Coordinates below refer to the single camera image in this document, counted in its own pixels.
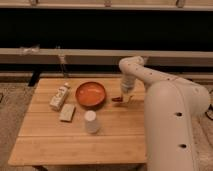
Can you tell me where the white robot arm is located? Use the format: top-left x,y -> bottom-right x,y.
119,56 -> 211,171

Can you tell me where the white plastic cup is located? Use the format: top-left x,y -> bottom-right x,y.
84,110 -> 100,134

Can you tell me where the blue black cable bundle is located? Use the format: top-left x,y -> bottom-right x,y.
205,103 -> 213,122

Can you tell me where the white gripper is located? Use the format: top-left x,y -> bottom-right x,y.
120,75 -> 136,103

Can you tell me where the red pepper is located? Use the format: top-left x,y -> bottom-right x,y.
112,97 -> 123,102

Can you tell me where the long wooden rail shelf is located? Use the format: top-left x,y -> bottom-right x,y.
0,48 -> 213,67

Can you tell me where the beige sponge block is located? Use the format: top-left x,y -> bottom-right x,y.
59,104 -> 75,122

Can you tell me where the orange ceramic bowl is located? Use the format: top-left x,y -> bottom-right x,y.
75,82 -> 106,107

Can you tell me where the white milk carton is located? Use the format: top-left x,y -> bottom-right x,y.
50,83 -> 70,111

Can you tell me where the black shelf bracket leg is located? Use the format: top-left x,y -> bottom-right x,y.
28,66 -> 42,87

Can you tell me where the wooden table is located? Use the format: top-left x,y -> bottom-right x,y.
8,78 -> 146,166

